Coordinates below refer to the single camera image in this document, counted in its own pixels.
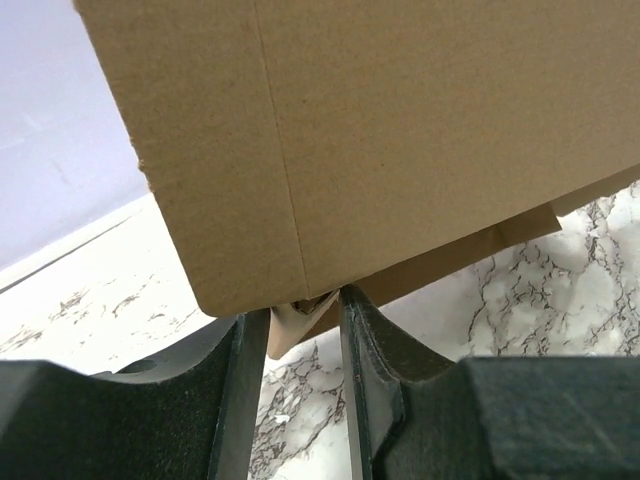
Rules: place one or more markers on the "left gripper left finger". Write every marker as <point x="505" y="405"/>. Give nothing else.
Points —
<point x="185" y="412"/>

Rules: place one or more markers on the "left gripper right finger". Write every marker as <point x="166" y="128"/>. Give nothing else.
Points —
<point x="414" y="414"/>

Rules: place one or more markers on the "brown cardboard box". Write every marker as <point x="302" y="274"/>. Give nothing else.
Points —
<point x="295" y="147"/>

